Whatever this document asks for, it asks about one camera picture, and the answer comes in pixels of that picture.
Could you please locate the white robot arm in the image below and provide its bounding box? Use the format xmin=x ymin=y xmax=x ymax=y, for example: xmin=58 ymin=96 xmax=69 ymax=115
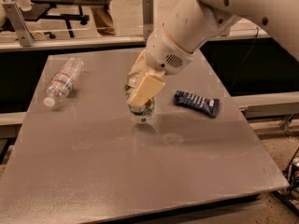
xmin=128 ymin=0 xmax=299 ymax=106

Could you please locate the black rolling desk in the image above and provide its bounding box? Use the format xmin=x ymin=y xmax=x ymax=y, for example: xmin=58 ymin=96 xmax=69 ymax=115
xmin=25 ymin=0 xmax=113 ymax=38

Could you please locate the black hanging cable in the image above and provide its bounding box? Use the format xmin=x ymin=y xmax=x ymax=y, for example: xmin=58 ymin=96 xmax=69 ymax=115
xmin=228 ymin=26 xmax=261 ymax=91

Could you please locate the black wire basket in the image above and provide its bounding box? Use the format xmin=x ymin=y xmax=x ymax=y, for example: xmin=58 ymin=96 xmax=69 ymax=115
xmin=273 ymin=148 xmax=299 ymax=217

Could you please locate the middle metal railing bracket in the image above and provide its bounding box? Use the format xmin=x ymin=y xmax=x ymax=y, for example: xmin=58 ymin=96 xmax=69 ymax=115
xmin=142 ymin=0 xmax=154 ymax=39

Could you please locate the white green 7up can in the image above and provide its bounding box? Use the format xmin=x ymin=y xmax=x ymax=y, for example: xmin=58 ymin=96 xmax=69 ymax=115
xmin=124 ymin=73 xmax=155 ymax=124

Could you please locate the metal railing bracket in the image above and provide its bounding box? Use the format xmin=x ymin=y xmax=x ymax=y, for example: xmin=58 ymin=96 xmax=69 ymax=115
xmin=142 ymin=0 xmax=154 ymax=39
xmin=2 ymin=2 xmax=34 ymax=47

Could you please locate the left metal railing bracket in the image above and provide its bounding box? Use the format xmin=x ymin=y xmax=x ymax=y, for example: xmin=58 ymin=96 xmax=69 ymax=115
xmin=2 ymin=2 xmax=34 ymax=47

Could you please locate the person in tan trousers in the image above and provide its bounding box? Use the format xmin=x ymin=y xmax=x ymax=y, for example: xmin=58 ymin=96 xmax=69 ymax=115
xmin=91 ymin=7 xmax=116 ymax=35

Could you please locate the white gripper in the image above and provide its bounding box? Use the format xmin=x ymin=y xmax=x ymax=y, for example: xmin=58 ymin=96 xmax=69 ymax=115
xmin=127 ymin=25 xmax=195 ymax=106

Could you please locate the clear plastic water bottle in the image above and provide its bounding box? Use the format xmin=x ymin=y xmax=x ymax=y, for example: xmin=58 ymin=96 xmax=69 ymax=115
xmin=43 ymin=57 xmax=84 ymax=107

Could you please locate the blue rxbar wrapper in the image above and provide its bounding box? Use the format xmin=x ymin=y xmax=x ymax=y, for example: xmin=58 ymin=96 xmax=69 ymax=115
xmin=172 ymin=91 xmax=220 ymax=119

